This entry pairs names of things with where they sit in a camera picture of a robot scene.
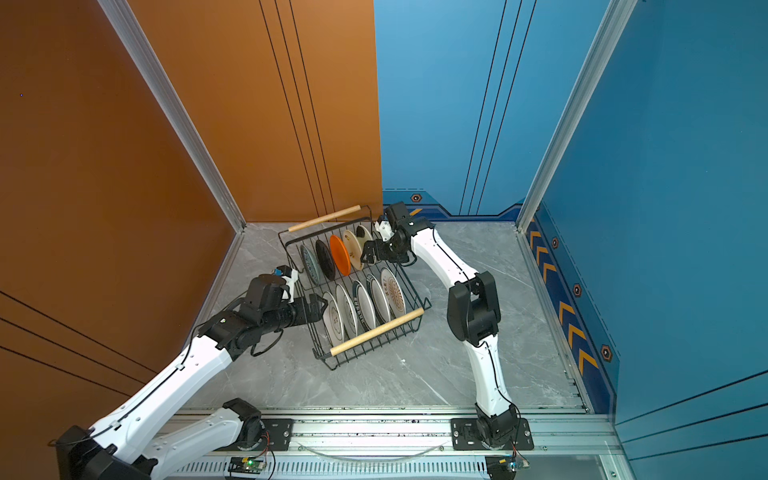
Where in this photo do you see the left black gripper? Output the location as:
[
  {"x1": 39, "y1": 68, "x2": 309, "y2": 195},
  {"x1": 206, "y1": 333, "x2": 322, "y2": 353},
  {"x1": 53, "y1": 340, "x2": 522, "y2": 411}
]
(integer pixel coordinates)
[{"x1": 262, "y1": 291, "x2": 329, "y2": 338}]

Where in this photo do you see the black wire dish rack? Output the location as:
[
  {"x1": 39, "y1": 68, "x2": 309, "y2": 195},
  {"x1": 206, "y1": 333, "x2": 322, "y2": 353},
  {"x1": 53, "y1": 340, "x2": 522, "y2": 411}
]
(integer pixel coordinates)
[{"x1": 278, "y1": 205, "x2": 432, "y2": 370}]

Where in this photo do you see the white plate flower outline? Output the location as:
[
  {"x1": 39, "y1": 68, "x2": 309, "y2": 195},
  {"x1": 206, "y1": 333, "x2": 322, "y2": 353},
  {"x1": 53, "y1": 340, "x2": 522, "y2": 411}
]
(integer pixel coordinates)
[{"x1": 322, "y1": 292, "x2": 345, "y2": 347}]

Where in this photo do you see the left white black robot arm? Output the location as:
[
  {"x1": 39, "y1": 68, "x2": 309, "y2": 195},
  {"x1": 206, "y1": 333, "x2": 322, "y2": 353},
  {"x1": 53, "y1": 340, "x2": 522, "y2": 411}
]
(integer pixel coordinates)
[{"x1": 52, "y1": 266, "x2": 328, "y2": 479}]

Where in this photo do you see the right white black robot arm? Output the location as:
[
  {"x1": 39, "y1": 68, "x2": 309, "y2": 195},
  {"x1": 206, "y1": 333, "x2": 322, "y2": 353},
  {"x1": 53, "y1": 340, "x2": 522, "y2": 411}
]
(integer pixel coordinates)
[{"x1": 362, "y1": 202, "x2": 522, "y2": 449}]

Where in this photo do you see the cream plate dark rim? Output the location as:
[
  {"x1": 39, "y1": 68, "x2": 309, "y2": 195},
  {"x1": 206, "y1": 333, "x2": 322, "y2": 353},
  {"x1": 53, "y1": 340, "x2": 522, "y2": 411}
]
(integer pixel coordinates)
[{"x1": 355, "y1": 224, "x2": 373, "y2": 249}]

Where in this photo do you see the beige plate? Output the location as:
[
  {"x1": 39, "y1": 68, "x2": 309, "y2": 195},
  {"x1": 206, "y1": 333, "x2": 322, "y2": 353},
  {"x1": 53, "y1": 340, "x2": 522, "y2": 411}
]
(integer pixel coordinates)
[{"x1": 342, "y1": 230, "x2": 363, "y2": 270}]

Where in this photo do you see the white plate red dotted pattern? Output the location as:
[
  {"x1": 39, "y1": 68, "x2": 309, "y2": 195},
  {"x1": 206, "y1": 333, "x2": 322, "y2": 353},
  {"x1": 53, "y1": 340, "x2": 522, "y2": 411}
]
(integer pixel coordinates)
[{"x1": 380, "y1": 268, "x2": 407, "y2": 318}]

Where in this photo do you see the orange plate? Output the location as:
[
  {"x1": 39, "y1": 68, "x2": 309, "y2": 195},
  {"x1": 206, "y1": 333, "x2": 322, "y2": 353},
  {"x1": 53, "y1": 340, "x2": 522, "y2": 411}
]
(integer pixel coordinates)
[{"x1": 329, "y1": 235, "x2": 352, "y2": 276}]

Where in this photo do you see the teal patterned plate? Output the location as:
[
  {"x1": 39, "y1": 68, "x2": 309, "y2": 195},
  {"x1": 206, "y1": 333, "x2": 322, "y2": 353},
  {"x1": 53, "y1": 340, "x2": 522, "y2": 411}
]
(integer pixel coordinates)
[{"x1": 300, "y1": 245, "x2": 323, "y2": 286}]

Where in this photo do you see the white plate dark green rim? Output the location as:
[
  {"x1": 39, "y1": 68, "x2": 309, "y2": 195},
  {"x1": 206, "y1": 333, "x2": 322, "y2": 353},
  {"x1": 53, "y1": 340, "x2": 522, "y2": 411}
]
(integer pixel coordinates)
[{"x1": 352, "y1": 280, "x2": 376, "y2": 331}]

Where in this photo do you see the left green circuit board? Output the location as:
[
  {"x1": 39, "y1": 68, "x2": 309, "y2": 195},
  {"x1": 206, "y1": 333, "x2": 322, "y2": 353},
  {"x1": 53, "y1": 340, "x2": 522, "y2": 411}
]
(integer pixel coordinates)
[{"x1": 227, "y1": 457, "x2": 269, "y2": 476}]

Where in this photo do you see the right circuit board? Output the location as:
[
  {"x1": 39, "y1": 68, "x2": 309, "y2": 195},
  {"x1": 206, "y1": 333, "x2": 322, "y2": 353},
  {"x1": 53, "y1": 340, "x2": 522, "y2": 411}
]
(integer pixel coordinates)
[{"x1": 485, "y1": 456, "x2": 530, "y2": 480}]

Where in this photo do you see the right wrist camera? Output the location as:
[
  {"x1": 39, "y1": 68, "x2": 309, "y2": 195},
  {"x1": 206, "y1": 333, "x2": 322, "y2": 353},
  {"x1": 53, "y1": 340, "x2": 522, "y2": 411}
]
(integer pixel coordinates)
[{"x1": 375, "y1": 220, "x2": 394, "y2": 242}]

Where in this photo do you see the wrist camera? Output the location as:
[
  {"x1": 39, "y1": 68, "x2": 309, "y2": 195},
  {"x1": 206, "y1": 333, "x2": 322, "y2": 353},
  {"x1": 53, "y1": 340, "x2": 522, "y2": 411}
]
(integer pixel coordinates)
[
  {"x1": 274, "y1": 265, "x2": 299, "y2": 303},
  {"x1": 375, "y1": 220, "x2": 394, "y2": 242}
]

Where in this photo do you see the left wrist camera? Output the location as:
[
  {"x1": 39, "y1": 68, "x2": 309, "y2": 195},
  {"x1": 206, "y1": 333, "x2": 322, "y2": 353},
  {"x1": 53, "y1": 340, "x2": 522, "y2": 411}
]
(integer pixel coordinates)
[{"x1": 274, "y1": 265, "x2": 299, "y2": 303}]

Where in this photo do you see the far wooden rack handle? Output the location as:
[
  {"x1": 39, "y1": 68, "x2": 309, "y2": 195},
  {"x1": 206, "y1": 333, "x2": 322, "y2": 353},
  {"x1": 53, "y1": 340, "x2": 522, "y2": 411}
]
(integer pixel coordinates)
[{"x1": 288, "y1": 205, "x2": 361, "y2": 233}]

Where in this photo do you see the wooden rack handle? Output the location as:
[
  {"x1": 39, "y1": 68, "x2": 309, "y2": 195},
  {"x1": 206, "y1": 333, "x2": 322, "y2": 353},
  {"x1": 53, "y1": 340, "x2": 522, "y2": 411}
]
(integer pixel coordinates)
[
  {"x1": 288, "y1": 205, "x2": 361, "y2": 233},
  {"x1": 329, "y1": 308, "x2": 425, "y2": 356}
]

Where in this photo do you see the near wooden rack handle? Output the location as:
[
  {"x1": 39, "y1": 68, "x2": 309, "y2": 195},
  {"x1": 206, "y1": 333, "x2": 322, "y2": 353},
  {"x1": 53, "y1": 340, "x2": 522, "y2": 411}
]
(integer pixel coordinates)
[{"x1": 329, "y1": 308, "x2": 425, "y2": 356}]

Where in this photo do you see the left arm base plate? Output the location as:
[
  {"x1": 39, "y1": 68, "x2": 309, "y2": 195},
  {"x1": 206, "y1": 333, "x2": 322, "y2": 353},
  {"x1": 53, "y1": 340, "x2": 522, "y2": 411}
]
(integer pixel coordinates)
[{"x1": 217, "y1": 418, "x2": 294, "y2": 453}]

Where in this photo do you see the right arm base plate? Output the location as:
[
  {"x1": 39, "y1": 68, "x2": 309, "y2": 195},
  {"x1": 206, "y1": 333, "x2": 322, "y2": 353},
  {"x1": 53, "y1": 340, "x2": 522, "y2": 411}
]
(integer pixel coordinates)
[{"x1": 450, "y1": 418, "x2": 535, "y2": 451}]

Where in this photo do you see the aluminium mounting rail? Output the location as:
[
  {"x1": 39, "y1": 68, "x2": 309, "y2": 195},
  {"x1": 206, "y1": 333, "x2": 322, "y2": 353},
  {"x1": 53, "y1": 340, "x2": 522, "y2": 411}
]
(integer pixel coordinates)
[{"x1": 107, "y1": 407, "x2": 637, "y2": 480}]

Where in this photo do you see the left aluminium corner post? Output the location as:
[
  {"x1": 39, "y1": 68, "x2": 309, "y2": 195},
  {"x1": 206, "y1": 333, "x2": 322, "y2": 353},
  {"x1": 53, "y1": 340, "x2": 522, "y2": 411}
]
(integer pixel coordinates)
[{"x1": 98, "y1": 0, "x2": 247, "y2": 234}]

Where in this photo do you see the aluminium corner post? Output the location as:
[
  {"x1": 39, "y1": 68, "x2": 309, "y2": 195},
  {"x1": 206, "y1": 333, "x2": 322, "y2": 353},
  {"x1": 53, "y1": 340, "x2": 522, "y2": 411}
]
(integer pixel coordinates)
[
  {"x1": 516, "y1": 0, "x2": 638, "y2": 234},
  {"x1": 98, "y1": 0, "x2": 247, "y2": 234}
]

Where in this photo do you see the right aluminium corner post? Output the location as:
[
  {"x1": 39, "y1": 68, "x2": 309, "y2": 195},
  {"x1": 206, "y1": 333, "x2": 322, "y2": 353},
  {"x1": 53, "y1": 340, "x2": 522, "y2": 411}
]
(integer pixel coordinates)
[{"x1": 516, "y1": 0, "x2": 638, "y2": 234}]

